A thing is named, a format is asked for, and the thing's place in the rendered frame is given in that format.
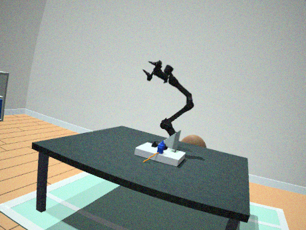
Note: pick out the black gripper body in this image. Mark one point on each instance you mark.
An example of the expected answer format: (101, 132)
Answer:
(156, 71)

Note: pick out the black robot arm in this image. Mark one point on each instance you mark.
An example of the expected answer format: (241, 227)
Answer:
(166, 123)

